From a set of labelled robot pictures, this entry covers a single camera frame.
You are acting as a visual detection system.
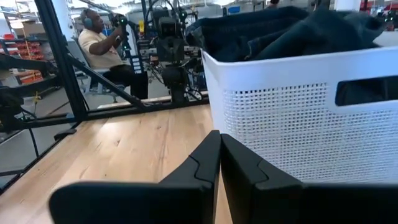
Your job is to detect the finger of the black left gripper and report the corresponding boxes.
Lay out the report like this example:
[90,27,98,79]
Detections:
[49,129,223,224]
[220,133,398,224]

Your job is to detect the dark blue denim jeans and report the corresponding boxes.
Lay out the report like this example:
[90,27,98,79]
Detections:
[185,6,312,63]

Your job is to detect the dark green garment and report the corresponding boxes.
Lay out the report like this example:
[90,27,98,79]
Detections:
[248,7,387,62]

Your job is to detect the black background robot rig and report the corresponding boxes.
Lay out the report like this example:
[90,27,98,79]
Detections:
[136,0,206,95]

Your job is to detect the grey office chair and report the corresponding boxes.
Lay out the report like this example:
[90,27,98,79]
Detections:
[66,38,129,104]

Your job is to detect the person's headphones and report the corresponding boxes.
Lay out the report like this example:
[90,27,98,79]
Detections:
[81,9,95,29]

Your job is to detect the white building column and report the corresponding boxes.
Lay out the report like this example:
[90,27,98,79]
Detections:
[50,0,76,43]
[333,0,362,12]

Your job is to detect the white perforated plastic laundry basket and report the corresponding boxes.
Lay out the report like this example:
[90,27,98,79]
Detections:
[201,45,398,185]

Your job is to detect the brown cardboard box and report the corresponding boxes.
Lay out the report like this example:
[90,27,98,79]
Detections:
[12,21,47,39]

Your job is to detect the shelf with red bins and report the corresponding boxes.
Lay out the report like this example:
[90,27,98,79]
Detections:
[0,32,48,86]

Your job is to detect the black equipment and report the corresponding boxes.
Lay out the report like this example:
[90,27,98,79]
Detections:
[0,54,60,133]

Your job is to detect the red storage rack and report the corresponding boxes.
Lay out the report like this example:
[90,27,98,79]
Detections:
[359,0,398,32]

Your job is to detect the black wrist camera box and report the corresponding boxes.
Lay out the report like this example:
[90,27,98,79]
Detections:
[158,16,182,39]

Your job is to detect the black metal table frame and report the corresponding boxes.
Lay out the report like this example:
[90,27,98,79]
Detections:
[0,0,211,195]

